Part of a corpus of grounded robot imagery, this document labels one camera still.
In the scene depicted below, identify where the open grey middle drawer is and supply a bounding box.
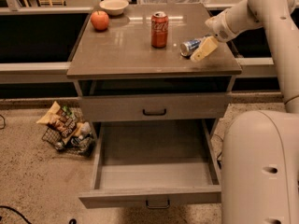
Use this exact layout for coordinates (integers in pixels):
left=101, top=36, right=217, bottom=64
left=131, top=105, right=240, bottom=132
left=79, top=119, right=221, bottom=209

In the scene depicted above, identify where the white bowl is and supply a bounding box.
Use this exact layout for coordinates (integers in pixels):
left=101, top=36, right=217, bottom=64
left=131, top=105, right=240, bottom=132
left=99, top=0, right=129, bottom=16

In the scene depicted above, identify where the black floor cable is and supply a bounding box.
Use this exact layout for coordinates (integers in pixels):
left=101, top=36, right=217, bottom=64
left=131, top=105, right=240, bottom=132
left=213, top=133, right=224, bottom=170

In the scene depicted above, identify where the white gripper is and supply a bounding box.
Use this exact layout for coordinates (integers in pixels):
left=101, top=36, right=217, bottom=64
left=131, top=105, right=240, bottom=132
left=191, top=12, right=236, bottom=63

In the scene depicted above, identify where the red coca-cola can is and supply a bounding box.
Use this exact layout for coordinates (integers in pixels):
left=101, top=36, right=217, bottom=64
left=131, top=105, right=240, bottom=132
left=151, top=11, right=168, bottom=48

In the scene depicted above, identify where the black wire basket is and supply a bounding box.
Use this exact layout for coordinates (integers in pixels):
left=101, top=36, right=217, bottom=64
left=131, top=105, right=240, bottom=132
left=42, top=106, right=95, bottom=157

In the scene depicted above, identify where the silver blue redbull can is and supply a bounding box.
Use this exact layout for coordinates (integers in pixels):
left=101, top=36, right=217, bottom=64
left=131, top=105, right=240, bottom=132
left=180, top=35, right=207, bottom=57

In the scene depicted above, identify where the grey drawer cabinet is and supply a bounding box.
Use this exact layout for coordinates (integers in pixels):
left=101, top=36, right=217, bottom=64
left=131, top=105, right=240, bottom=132
left=66, top=3, right=243, bottom=210

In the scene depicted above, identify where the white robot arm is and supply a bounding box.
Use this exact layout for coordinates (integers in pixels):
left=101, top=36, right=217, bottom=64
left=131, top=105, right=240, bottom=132
left=206, top=0, right=299, bottom=224

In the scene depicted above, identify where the closed grey top drawer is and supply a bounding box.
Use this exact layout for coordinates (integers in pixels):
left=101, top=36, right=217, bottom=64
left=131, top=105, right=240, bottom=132
left=78, top=93, right=230, bottom=122

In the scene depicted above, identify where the yellow brown snack bag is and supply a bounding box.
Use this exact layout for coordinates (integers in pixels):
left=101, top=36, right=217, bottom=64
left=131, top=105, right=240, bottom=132
left=36, top=102, right=83, bottom=144

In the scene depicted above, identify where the red apple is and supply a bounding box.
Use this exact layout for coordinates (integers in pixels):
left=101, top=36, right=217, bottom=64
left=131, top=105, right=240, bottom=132
left=91, top=10, right=109, bottom=31

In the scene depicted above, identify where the black cable lower left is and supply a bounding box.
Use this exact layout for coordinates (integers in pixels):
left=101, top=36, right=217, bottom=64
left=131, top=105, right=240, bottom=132
left=0, top=204, right=78, bottom=224

